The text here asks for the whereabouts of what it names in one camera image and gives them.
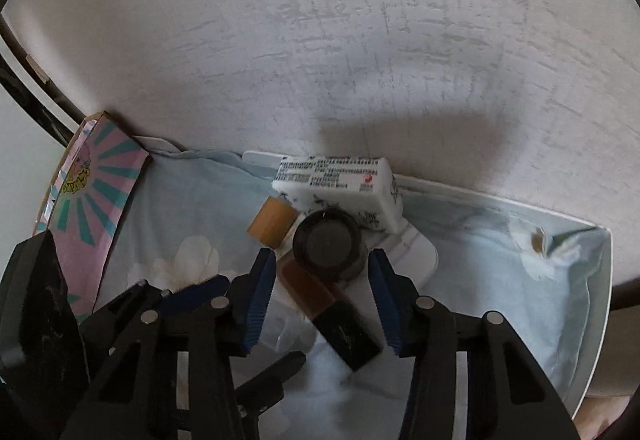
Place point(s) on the round black jar lid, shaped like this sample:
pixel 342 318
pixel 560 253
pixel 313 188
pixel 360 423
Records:
pixel 327 245

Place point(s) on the blue floral cloth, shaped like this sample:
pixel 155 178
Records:
pixel 475 280

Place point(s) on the pink printed cardboard box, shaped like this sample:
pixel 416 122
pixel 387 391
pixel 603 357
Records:
pixel 95 200

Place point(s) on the brown makeup puff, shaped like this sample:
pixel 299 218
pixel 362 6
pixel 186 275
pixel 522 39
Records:
pixel 272 221

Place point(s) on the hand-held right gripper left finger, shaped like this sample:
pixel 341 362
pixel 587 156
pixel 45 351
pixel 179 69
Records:
pixel 257 305

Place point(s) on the clear plastic wrapper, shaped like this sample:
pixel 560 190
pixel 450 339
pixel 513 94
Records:
pixel 287 330

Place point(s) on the brown tube with black cap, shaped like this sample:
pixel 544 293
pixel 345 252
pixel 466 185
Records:
pixel 345 330

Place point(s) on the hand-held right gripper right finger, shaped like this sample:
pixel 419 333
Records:
pixel 387 305

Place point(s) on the white labelled packet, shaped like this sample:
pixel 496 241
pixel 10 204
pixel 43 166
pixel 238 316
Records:
pixel 340 190

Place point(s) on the dark curved frame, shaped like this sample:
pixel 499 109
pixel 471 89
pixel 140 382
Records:
pixel 30 85

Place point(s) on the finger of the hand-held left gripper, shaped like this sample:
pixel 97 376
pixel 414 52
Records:
pixel 192 291
pixel 270 382

